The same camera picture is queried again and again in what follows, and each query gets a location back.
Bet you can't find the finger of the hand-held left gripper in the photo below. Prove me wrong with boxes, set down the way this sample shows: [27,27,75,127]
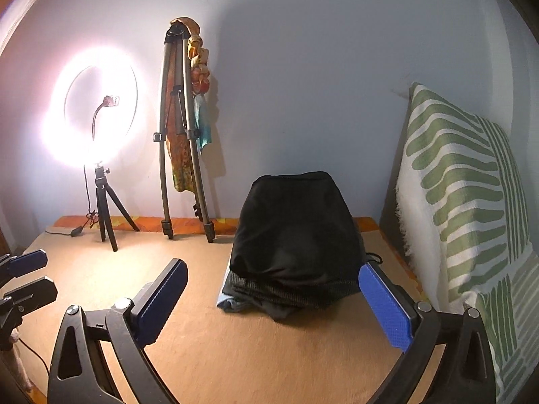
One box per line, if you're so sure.
[0,276,58,351]
[0,249,48,288]

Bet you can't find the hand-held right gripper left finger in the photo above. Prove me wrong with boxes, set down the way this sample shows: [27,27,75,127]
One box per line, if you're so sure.
[47,258,189,404]

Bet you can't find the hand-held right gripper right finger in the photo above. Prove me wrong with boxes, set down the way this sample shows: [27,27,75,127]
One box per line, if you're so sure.
[358,261,498,404]

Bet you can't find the black pants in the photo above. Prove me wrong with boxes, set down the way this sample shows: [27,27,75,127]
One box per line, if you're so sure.
[229,171,369,300]

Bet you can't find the grey checked pants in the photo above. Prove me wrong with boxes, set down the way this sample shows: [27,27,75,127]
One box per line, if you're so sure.
[221,271,368,323]

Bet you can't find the light blue cloth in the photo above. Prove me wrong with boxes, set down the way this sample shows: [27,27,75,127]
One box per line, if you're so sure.
[216,260,237,313]

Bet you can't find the orange floral cloth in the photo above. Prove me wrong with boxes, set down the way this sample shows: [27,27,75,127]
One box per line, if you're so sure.
[166,17,212,195]

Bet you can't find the large grey tripod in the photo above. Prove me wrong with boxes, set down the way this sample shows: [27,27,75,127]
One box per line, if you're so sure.
[152,25,216,244]

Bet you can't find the green striped white pillow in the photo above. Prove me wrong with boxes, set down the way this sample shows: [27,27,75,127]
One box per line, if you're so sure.
[393,83,539,404]

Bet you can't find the thin black cable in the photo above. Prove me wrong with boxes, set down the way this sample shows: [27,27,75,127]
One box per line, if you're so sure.
[19,339,51,373]

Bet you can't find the black ring light cable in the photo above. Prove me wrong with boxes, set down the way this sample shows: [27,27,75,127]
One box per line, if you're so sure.
[70,166,100,237]

